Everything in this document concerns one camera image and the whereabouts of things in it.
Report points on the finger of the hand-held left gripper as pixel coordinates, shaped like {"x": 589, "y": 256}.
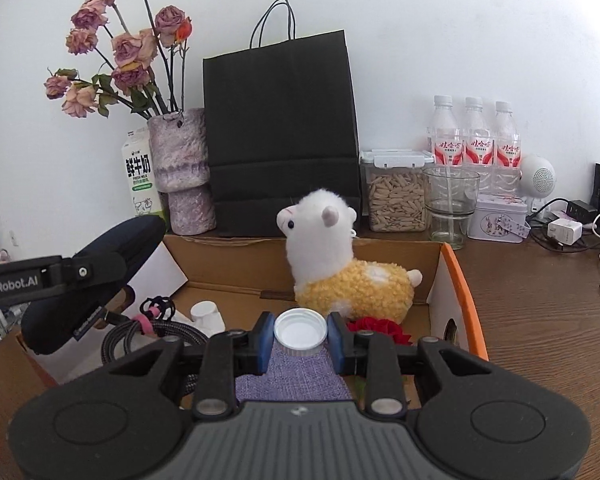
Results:
{"x": 100, "y": 310}
{"x": 100, "y": 267}

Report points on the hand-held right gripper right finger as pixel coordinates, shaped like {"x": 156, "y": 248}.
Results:
{"x": 336, "y": 345}

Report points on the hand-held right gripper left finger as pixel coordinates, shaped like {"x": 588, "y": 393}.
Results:
{"x": 265, "y": 345}

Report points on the white plastic lid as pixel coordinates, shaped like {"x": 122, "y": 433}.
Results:
{"x": 300, "y": 332}

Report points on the black zipper pouch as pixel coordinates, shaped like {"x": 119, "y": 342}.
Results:
{"x": 125, "y": 237}

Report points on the red artificial rose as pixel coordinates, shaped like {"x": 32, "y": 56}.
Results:
{"x": 380, "y": 327}

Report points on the white and yellow alpaca plush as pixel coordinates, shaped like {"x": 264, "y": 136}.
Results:
{"x": 350, "y": 285}

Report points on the translucent cotton swab jar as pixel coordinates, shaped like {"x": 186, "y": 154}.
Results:
{"x": 207, "y": 317}

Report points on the red printed cardboard box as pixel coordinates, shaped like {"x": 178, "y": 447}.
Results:
{"x": 450, "y": 290}

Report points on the clear container of seeds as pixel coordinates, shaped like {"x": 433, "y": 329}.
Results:
{"x": 395, "y": 200}

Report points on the white and green milk carton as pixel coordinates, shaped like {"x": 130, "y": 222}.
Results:
{"x": 139, "y": 180}

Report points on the purple textured vase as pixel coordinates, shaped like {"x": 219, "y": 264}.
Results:
{"x": 180, "y": 160}

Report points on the clear drinking glass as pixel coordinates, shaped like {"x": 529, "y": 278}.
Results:
{"x": 450, "y": 210}

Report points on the white printed tin box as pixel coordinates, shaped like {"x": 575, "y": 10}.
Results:
{"x": 495, "y": 220}

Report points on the black paper bag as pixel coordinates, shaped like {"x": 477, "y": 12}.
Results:
{"x": 280, "y": 135}

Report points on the dried pink rose bouquet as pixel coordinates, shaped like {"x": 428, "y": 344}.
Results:
{"x": 130, "y": 50}

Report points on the red label water bottle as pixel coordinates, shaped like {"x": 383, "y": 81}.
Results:
{"x": 507, "y": 140}
{"x": 477, "y": 135}
{"x": 444, "y": 135}

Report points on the white power adapter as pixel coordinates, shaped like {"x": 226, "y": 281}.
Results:
{"x": 565, "y": 231}

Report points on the white round speaker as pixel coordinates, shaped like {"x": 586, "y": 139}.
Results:
{"x": 539, "y": 177}

